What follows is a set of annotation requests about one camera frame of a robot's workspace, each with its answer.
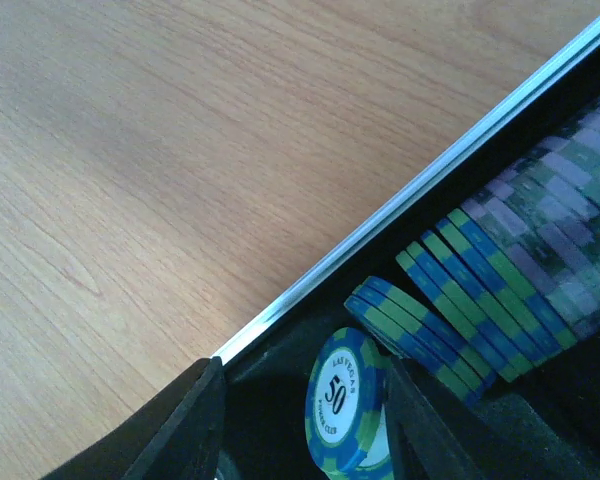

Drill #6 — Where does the aluminium poker case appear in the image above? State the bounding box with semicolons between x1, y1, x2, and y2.
216;16;600;479

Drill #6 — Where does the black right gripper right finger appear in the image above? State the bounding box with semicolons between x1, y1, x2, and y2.
386;355;578;479

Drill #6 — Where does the blue white poker chip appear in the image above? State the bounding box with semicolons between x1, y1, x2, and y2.
351;417;394;480
305;327;387;479

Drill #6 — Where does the blue green chip stack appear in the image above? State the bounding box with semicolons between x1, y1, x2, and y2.
344;209;577;404

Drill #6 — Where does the purple poker chip stack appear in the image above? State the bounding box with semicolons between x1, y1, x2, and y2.
462;97;600;339

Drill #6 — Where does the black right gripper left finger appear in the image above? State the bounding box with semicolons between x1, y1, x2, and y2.
45;357;227;479

